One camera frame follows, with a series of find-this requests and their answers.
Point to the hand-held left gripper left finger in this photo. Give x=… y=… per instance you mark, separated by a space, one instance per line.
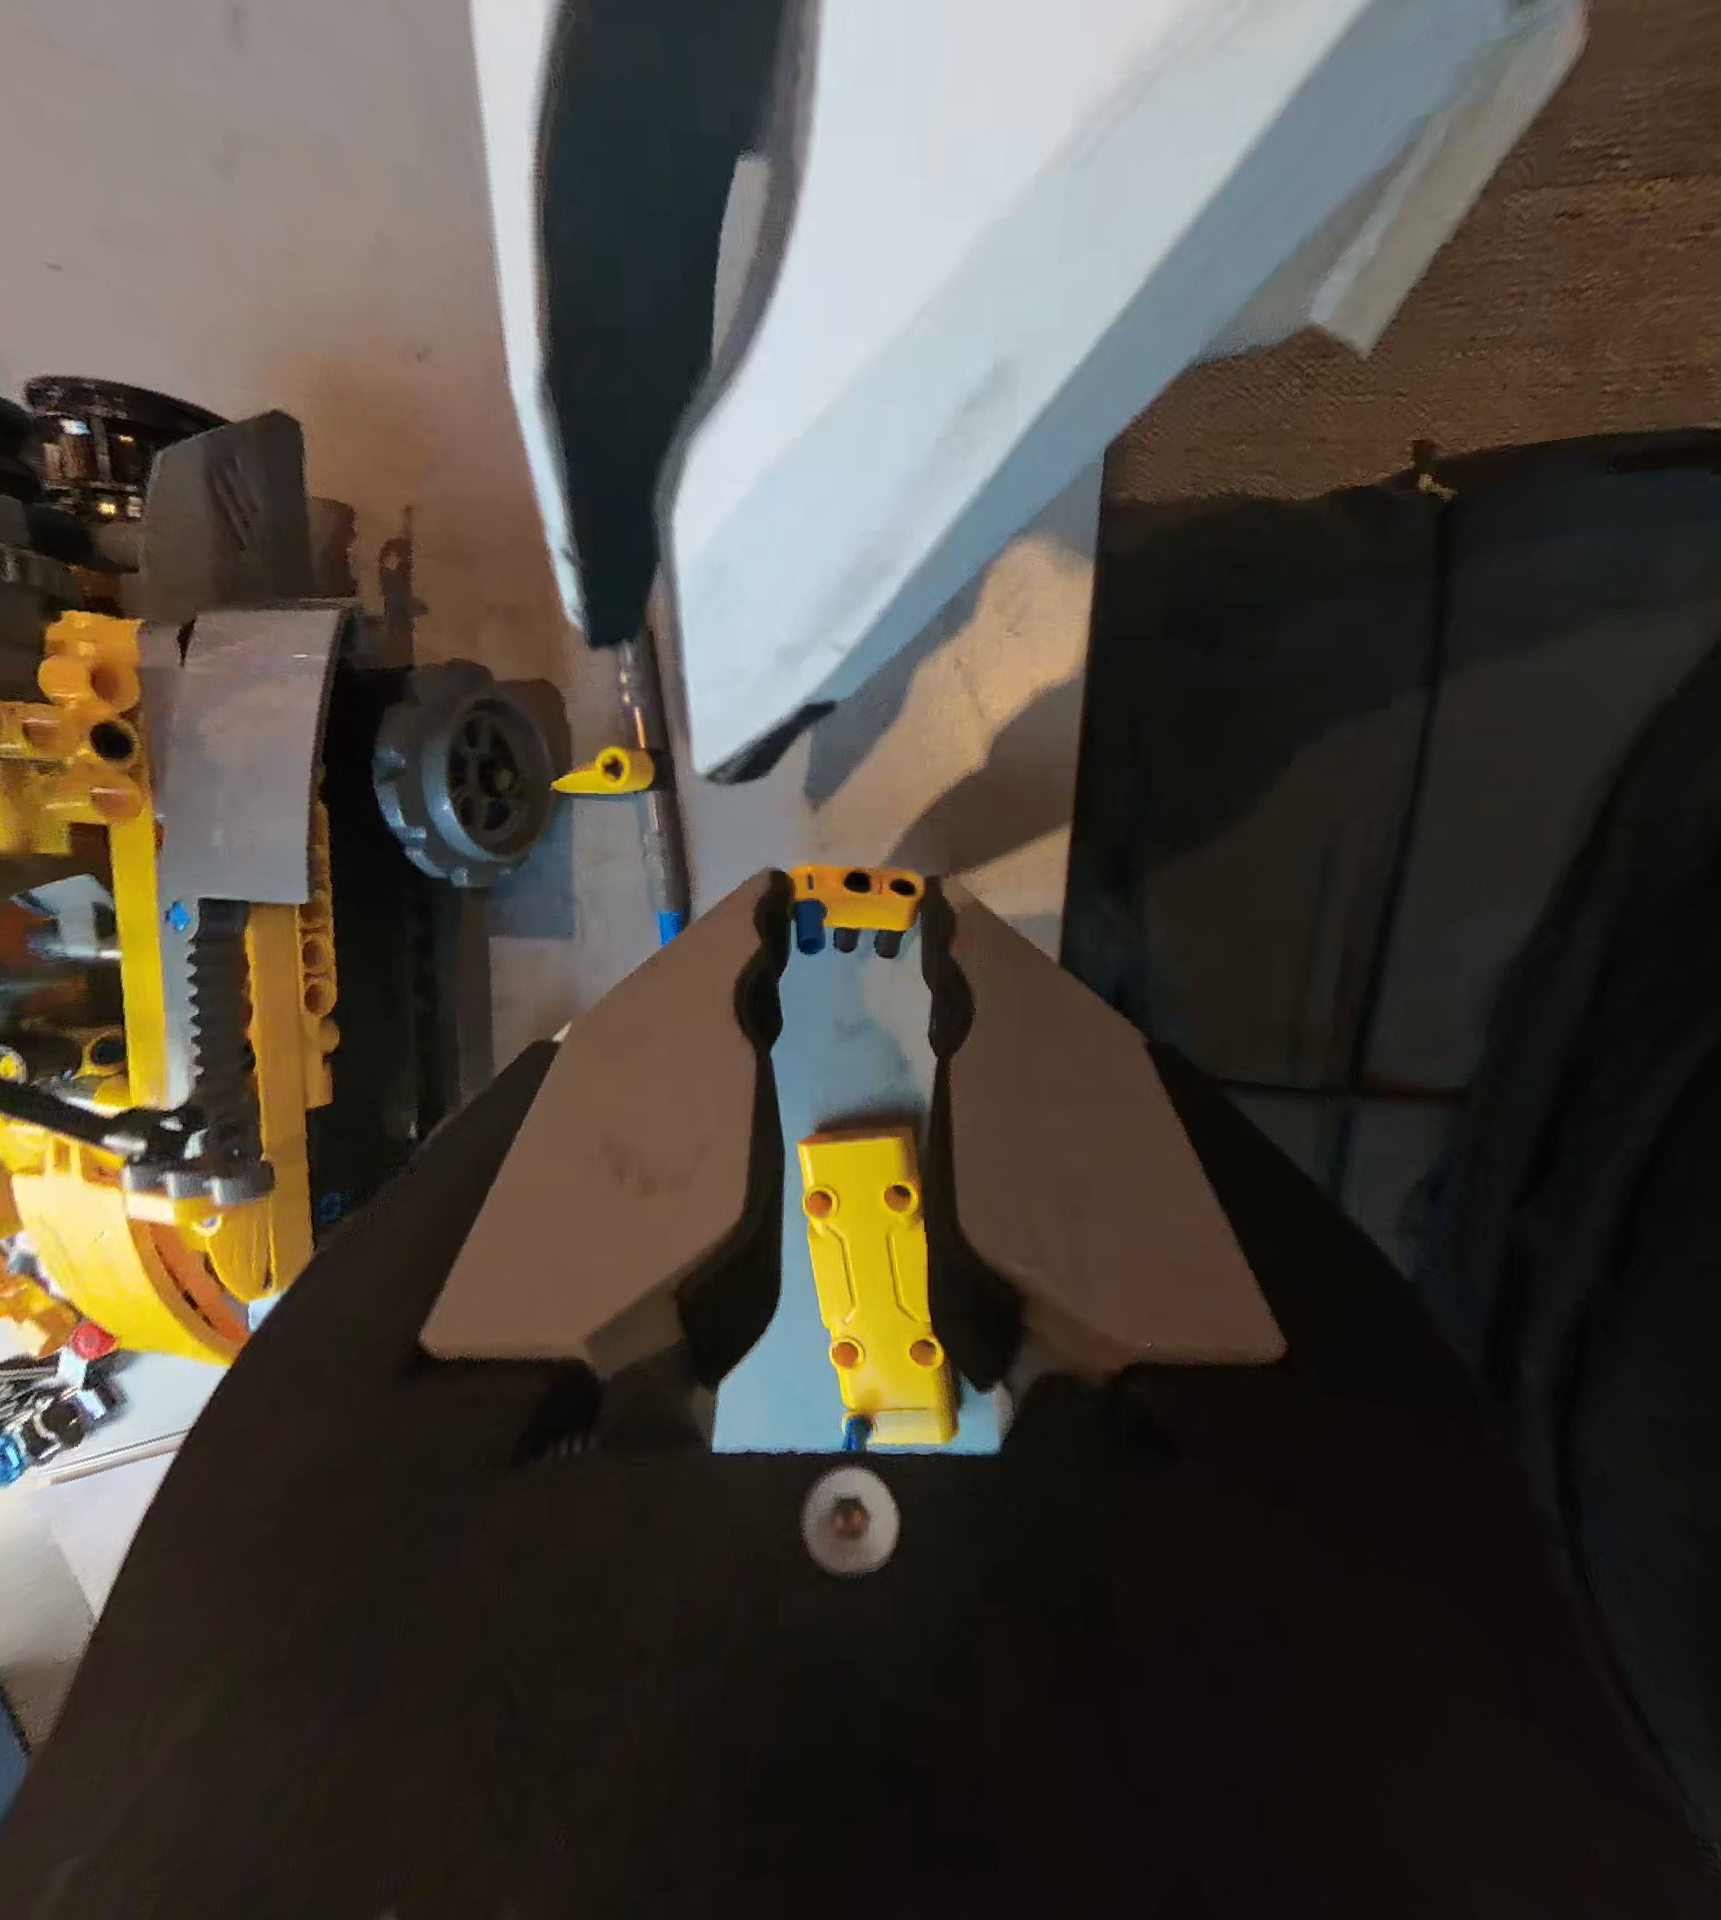
x=621 y=1184

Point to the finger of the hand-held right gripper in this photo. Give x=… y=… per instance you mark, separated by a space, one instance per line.
x=1024 y=301
x=516 y=150

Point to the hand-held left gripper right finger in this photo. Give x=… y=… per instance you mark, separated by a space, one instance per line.
x=1084 y=1184

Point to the yellow rectangular brick block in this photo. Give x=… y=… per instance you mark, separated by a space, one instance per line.
x=866 y=1274

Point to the blue connector pin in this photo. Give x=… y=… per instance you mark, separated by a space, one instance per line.
x=813 y=931

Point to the small yellow pin connector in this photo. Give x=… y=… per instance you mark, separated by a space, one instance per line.
x=852 y=885

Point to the grey desk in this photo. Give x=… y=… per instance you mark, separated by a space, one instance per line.
x=201 y=181

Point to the grey axle with yellow cam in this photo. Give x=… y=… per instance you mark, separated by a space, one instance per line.
x=605 y=771

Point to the yellow grey toy brick vehicle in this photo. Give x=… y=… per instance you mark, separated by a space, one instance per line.
x=245 y=751

